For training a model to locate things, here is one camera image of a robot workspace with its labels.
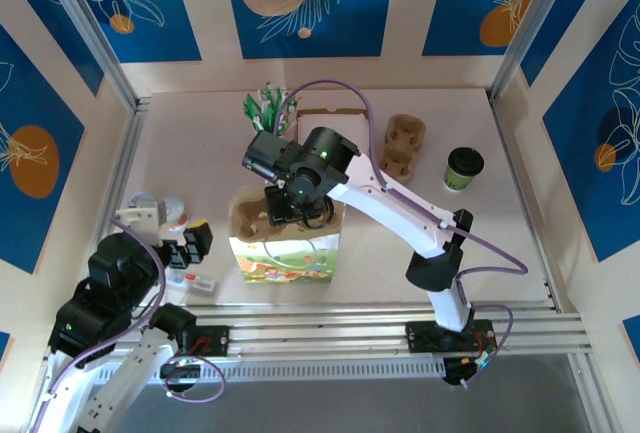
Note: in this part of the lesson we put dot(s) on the white printed paper bag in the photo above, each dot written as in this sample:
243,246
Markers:
285,263

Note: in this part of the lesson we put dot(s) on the green paper coffee cup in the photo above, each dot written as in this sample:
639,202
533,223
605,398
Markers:
457,183

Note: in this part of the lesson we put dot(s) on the black plastic cup lid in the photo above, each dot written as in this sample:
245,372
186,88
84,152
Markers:
466,160

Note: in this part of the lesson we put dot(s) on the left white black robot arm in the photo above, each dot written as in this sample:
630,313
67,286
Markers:
130,378

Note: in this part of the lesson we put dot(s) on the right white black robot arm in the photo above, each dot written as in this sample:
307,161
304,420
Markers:
390,203

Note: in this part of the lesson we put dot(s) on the clear packet with red label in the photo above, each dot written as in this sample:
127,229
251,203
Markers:
195,282

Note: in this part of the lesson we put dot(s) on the orange label creamer cup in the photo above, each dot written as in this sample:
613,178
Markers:
175,210

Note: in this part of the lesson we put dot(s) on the brown cardboard napkin box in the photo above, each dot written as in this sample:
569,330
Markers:
330,111

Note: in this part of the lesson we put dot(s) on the green white wrapped straw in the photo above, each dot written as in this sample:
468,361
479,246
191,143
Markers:
292,108
281,103
270,98
250,108

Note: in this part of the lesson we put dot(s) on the aluminium side rail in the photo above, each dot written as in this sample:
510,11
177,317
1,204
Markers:
120,173
510,153

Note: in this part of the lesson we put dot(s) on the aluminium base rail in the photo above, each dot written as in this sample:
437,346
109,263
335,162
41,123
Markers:
325,328

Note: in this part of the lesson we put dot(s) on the aluminium frame post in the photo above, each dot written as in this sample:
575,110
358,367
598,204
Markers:
85,23
535,18

